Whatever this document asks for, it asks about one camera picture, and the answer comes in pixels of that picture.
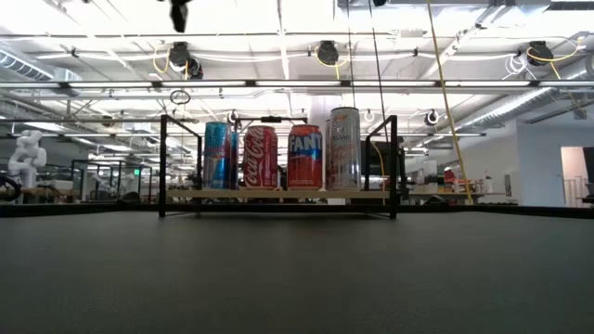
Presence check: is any white coiled cable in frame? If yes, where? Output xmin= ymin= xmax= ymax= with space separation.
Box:
xmin=503 ymin=54 xmax=530 ymax=80

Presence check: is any black frame wooden shelf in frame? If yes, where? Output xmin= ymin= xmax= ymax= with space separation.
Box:
xmin=158 ymin=113 xmax=399 ymax=220

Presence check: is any orange Fanta can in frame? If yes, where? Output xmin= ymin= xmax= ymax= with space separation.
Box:
xmin=287 ymin=123 xmax=324 ymax=191

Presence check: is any black cable loop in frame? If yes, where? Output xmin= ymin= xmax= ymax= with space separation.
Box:
xmin=169 ymin=88 xmax=192 ymax=106

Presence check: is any black ceiling cable reel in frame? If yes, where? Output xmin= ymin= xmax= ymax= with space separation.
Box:
xmin=526 ymin=40 xmax=555 ymax=66
xmin=167 ymin=40 xmax=204 ymax=81
xmin=317 ymin=40 xmax=341 ymax=66

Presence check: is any yellow hanging cable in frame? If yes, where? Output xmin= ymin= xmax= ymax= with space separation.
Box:
xmin=425 ymin=0 xmax=474 ymax=205

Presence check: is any black curved cable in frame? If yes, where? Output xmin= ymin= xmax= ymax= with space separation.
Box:
xmin=0 ymin=172 xmax=22 ymax=202

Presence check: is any long ceiling light rail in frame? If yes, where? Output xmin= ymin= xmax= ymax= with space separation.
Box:
xmin=0 ymin=79 xmax=594 ymax=89

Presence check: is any black monitor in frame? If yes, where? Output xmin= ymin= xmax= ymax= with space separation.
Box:
xmin=360 ymin=138 xmax=401 ymax=176

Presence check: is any red Coca-Cola can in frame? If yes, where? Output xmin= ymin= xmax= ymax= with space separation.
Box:
xmin=242 ymin=124 xmax=279 ymax=190

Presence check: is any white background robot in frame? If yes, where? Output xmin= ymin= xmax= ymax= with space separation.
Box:
xmin=7 ymin=128 xmax=48 ymax=189

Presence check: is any black hanging cable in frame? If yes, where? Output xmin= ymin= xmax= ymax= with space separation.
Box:
xmin=369 ymin=0 xmax=391 ymax=138

